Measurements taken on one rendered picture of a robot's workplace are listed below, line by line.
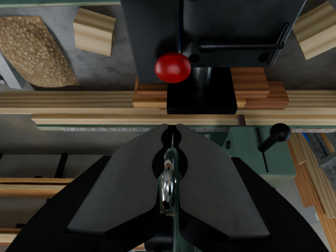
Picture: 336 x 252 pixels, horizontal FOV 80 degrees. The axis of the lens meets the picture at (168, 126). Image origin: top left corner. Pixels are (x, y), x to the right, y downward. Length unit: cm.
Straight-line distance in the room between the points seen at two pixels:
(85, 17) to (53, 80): 13
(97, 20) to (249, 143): 24
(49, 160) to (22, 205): 63
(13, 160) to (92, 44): 349
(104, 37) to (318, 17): 25
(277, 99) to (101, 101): 29
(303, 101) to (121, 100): 31
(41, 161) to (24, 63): 313
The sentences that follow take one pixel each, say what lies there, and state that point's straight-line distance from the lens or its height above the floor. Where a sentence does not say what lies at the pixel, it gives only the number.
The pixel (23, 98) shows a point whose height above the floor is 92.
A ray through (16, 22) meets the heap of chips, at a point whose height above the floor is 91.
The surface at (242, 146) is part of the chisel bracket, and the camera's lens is 28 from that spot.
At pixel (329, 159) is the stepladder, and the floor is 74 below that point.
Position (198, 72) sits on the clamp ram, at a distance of 26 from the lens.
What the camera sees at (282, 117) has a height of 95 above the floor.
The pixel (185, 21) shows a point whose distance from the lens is 17.
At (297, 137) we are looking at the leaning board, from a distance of 214.
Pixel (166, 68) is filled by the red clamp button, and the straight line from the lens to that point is 17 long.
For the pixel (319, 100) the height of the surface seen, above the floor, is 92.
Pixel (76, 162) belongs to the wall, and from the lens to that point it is 319.
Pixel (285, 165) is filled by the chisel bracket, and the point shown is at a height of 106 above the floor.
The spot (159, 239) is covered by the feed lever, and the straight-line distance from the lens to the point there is 40.
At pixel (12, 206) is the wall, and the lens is 343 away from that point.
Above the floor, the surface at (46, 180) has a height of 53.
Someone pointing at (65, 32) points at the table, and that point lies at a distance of 33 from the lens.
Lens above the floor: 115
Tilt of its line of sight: 32 degrees down
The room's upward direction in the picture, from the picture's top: 178 degrees counter-clockwise
